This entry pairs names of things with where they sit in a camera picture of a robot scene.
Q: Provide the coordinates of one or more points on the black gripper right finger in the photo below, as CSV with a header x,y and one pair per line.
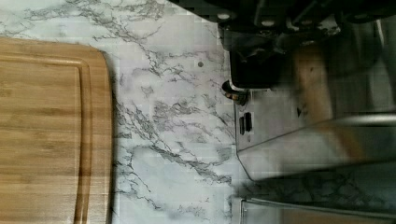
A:
x,y
305,34

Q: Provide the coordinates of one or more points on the bamboo cutting board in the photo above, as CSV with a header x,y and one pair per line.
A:
x,y
56,133

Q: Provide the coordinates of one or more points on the stainless steel toaster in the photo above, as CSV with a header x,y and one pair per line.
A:
x,y
332,104

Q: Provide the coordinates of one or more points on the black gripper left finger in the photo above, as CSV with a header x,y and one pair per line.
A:
x,y
253,61

